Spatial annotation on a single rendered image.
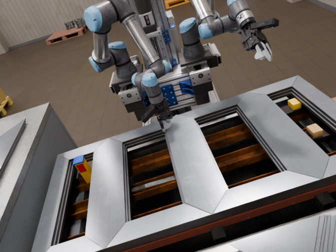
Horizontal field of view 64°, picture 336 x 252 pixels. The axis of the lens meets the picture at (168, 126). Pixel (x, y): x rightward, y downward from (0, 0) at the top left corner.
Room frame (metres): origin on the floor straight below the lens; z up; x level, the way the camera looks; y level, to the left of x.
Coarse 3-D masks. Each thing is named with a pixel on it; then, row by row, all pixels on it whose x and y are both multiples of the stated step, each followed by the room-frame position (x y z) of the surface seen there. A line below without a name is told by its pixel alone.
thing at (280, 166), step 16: (272, 96) 1.26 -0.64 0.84; (304, 96) 1.14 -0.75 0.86; (224, 112) 1.27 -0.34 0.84; (240, 112) 1.21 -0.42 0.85; (320, 112) 0.99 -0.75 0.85; (128, 144) 1.29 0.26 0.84; (272, 160) 0.82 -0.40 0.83; (128, 176) 1.04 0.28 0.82; (176, 176) 0.92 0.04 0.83; (64, 192) 1.06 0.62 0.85; (128, 192) 0.92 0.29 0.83; (224, 192) 0.71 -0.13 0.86; (288, 192) 0.63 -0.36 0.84; (64, 208) 0.96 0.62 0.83; (128, 208) 0.83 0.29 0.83; (240, 208) 0.63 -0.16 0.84; (192, 224) 0.64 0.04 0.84; (144, 240) 0.64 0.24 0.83
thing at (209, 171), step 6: (198, 168) 0.89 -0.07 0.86; (204, 168) 0.88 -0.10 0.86; (210, 168) 0.86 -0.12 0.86; (216, 168) 0.85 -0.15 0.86; (180, 174) 0.89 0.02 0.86; (186, 174) 0.88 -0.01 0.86; (192, 174) 0.87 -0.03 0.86; (198, 174) 0.85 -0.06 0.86; (204, 174) 0.84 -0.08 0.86; (210, 174) 0.83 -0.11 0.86; (216, 174) 0.82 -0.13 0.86; (180, 180) 0.85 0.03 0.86; (186, 180) 0.84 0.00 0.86; (192, 180) 0.83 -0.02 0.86; (198, 180) 0.82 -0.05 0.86
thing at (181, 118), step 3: (177, 117) 1.35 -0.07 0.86; (180, 117) 1.33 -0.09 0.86; (183, 117) 1.32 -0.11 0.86; (186, 117) 1.31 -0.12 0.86; (189, 117) 1.30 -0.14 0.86; (192, 117) 1.29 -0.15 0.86; (171, 120) 1.34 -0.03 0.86; (174, 120) 1.33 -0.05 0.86; (177, 120) 1.32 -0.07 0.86; (180, 120) 1.30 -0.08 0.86; (183, 120) 1.29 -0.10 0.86; (171, 123) 1.31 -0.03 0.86; (174, 123) 1.30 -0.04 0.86
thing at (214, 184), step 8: (216, 176) 0.81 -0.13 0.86; (192, 184) 0.81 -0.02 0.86; (200, 184) 0.79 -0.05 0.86; (208, 184) 0.78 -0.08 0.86; (216, 184) 0.76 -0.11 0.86; (184, 192) 0.78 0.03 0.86; (192, 192) 0.77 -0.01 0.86; (200, 192) 0.75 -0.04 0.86; (208, 192) 0.74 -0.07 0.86; (184, 200) 0.74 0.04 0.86
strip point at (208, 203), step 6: (216, 192) 0.72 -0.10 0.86; (222, 192) 0.71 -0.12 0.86; (198, 198) 0.73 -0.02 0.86; (204, 198) 0.72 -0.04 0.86; (210, 198) 0.71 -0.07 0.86; (216, 198) 0.70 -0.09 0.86; (192, 204) 0.71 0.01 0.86; (198, 204) 0.70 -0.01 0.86; (204, 204) 0.69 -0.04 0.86; (210, 204) 0.68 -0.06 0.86; (216, 204) 0.67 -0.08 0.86; (204, 210) 0.66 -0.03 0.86; (210, 210) 0.65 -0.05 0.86
